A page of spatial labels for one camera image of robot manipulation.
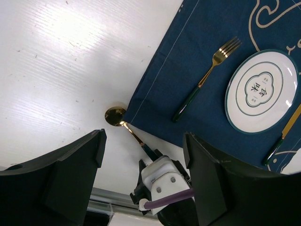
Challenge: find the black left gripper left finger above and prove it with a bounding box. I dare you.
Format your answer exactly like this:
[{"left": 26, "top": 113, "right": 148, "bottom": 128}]
[{"left": 0, "top": 129, "right": 107, "bottom": 226}]

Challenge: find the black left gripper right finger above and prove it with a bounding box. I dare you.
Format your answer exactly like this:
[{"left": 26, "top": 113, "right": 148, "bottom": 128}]
[{"left": 183, "top": 133, "right": 301, "bottom": 226}]

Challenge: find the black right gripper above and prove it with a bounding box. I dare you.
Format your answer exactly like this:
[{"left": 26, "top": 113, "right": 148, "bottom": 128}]
[{"left": 157, "top": 199, "right": 199, "bottom": 226}]

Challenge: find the gold knife black handle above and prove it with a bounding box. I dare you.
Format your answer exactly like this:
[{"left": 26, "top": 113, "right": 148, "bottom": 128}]
[{"left": 261, "top": 105, "right": 301, "bottom": 166}]

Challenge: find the gold spoon black handle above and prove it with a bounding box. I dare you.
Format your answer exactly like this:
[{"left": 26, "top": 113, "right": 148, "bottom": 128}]
[{"left": 104, "top": 106, "right": 158, "bottom": 161}]

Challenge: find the dark blue embroidered cloth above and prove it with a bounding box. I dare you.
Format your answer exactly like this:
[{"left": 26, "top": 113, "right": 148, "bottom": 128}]
[{"left": 124, "top": 0, "right": 301, "bottom": 167}]

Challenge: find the white round dinner plate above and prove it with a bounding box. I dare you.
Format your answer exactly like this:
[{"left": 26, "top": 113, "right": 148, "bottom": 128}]
[{"left": 225, "top": 49, "right": 299, "bottom": 134}]

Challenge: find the gold fork black handle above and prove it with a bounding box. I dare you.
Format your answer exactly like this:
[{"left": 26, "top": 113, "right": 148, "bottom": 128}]
[{"left": 172, "top": 37, "right": 242, "bottom": 122}]

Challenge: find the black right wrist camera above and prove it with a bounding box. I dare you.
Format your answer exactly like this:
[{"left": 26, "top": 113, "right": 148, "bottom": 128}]
[{"left": 130, "top": 149, "right": 194, "bottom": 215}]

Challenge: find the aluminium frame rail front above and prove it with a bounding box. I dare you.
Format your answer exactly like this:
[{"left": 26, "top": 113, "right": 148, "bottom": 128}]
[{"left": 90, "top": 187, "right": 139, "bottom": 213}]

